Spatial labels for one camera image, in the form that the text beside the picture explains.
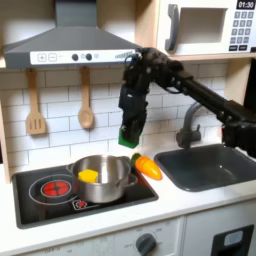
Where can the white toy microwave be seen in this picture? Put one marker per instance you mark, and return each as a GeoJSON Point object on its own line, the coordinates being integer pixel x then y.
{"type": "Point", "coordinates": [206, 26]}

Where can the orange toy carrot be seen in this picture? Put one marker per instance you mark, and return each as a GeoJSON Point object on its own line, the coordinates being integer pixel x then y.
{"type": "Point", "coordinates": [150, 168]}

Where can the wooden spoon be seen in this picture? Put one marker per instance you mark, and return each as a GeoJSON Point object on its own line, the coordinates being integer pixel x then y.
{"type": "Point", "coordinates": [86, 116]}

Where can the wooden slotted spatula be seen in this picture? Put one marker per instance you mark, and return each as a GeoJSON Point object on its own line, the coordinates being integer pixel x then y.
{"type": "Point", "coordinates": [35, 125]}

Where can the steel pot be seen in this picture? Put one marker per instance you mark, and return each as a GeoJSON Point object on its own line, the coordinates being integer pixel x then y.
{"type": "Point", "coordinates": [103, 191]}

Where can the grey stove knob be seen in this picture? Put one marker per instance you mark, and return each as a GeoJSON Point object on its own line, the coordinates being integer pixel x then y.
{"type": "Point", "coordinates": [146, 245]}

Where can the light wooden shelf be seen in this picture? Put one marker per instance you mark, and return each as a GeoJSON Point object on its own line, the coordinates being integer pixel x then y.
{"type": "Point", "coordinates": [213, 57]}

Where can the black toy stove top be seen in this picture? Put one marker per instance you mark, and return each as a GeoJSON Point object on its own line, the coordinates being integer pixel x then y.
{"type": "Point", "coordinates": [36, 213]}

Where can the grey extractor hood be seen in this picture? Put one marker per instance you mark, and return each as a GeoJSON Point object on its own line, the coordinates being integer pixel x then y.
{"type": "Point", "coordinates": [73, 40]}

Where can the yellow toy block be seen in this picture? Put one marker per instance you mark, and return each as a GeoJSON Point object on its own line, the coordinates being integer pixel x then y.
{"type": "Point", "coordinates": [88, 176]}

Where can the dark grey tap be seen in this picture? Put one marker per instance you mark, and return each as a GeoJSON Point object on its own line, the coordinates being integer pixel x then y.
{"type": "Point", "coordinates": [186, 136]}

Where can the green toy block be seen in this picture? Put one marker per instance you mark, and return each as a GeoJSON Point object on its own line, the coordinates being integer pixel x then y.
{"type": "Point", "coordinates": [128, 143]}

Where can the dark grey sink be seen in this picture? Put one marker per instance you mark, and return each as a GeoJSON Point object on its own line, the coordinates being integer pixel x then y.
{"type": "Point", "coordinates": [206, 170]}

